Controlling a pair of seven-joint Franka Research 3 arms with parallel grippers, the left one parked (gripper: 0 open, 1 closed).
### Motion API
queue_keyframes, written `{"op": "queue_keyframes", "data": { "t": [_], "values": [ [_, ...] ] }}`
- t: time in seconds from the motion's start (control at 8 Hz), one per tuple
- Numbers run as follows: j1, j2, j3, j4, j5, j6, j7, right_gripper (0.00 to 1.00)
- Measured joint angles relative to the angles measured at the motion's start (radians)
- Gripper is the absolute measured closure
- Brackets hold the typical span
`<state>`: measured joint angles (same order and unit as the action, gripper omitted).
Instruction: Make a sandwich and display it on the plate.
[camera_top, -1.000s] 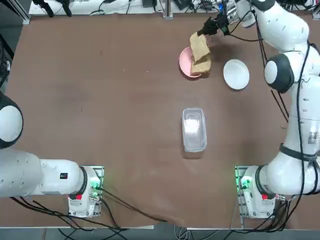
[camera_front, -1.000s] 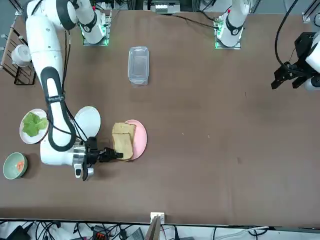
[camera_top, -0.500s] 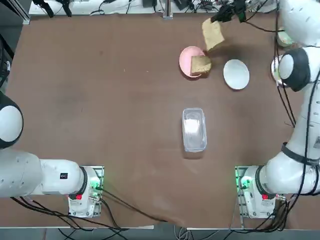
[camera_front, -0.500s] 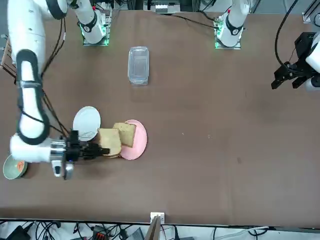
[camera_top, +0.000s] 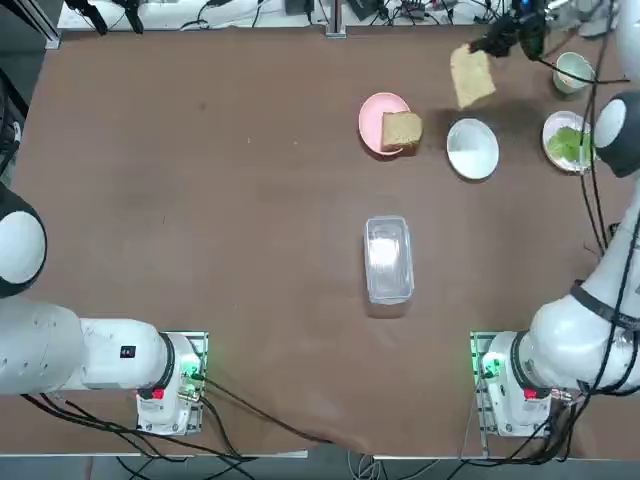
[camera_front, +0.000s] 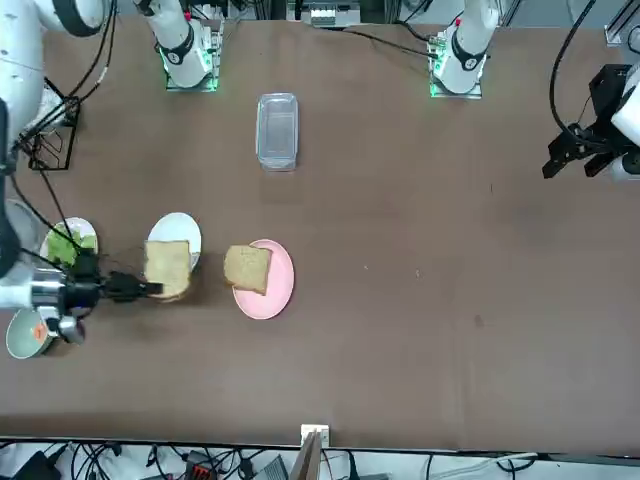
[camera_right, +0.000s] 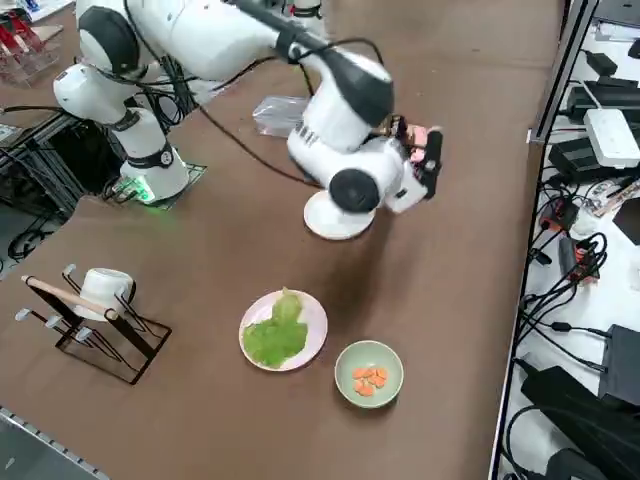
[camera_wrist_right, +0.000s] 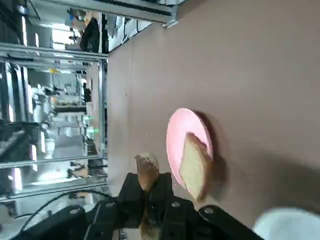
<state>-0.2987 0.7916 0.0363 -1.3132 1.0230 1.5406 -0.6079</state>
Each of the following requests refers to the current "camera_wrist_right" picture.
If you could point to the white round plate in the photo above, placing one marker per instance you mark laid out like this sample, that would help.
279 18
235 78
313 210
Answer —
287 225

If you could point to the brown bread slice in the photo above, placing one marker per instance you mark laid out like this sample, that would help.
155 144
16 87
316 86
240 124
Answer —
193 167
148 170

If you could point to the silver edge bracket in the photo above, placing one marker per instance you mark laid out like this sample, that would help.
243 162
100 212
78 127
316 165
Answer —
171 23

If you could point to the pink plate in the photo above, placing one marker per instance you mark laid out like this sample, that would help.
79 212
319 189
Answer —
180 130

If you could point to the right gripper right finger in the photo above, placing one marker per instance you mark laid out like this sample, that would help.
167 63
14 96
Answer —
170 220

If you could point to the aluminium frame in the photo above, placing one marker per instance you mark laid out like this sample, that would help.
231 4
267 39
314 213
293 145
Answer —
101 100

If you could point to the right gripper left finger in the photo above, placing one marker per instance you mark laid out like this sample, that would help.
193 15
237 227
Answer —
130 200

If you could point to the person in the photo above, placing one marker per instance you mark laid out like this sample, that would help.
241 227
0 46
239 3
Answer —
90 37

